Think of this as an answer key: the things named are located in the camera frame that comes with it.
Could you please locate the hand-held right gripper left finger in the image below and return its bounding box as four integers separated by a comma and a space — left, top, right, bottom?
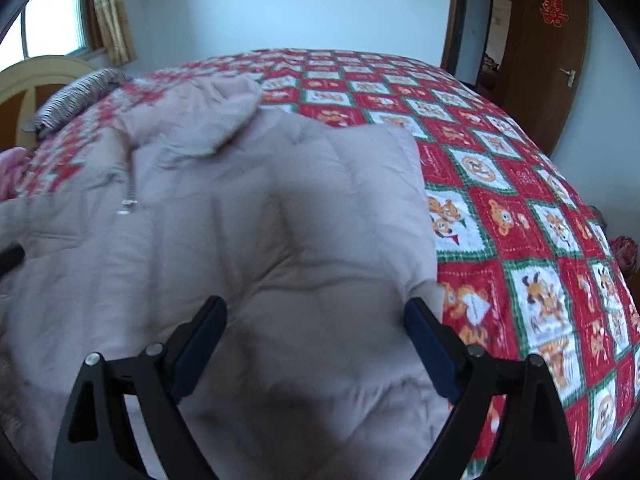
50, 296, 228, 480

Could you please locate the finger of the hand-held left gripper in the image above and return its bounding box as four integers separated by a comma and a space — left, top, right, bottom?
0, 244, 25, 276

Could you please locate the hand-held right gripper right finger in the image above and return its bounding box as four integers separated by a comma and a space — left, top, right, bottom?
404, 297, 576, 480

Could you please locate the beige puffer jacket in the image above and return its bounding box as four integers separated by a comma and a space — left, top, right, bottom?
0, 77, 453, 480

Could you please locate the pink quilt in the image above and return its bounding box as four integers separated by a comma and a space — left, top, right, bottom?
0, 147, 28, 201

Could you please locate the red checkered printed blanket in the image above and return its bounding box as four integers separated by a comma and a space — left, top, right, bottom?
15, 49, 640, 480

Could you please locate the cream wooden headboard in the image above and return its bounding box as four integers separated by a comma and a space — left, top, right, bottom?
0, 56, 108, 153

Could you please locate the striped pillow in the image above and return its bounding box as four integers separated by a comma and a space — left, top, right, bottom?
34, 67, 133, 136

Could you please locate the red patterned cloth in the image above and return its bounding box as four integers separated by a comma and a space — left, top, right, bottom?
611, 235, 640, 276

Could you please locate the window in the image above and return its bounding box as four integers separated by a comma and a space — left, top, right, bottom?
0, 0, 101, 73

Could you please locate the yellow curtain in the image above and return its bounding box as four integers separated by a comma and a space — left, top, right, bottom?
90, 0, 138, 66

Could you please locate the brown wooden door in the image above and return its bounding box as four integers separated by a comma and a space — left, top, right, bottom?
492, 0, 591, 158

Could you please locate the red paper door decoration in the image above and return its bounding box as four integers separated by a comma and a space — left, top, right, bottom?
537, 0, 568, 27

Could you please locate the brown door frame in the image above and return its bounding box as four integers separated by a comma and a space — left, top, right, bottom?
441, 0, 516, 96

